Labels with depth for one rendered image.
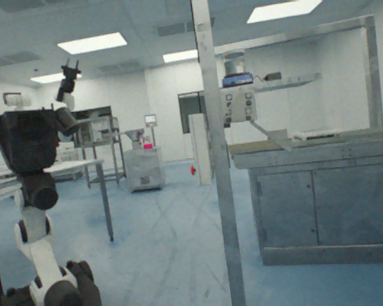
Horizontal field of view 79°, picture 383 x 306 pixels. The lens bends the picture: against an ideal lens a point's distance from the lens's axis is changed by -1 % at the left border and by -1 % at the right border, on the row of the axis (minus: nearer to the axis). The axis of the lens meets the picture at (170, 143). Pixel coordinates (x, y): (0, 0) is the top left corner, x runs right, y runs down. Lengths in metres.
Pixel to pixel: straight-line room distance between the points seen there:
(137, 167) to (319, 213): 3.05
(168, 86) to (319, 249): 5.85
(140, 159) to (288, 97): 4.81
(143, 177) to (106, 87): 3.87
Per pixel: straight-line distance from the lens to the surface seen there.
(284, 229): 1.89
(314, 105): 7.76
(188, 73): 7.05
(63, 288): 1.46
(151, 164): 4.18
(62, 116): 1.49
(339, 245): 2.03
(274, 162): 1.69
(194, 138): 0.84
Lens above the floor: 1.07
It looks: 4 degrees down
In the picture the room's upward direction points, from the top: 8 degrees counter-clockwise
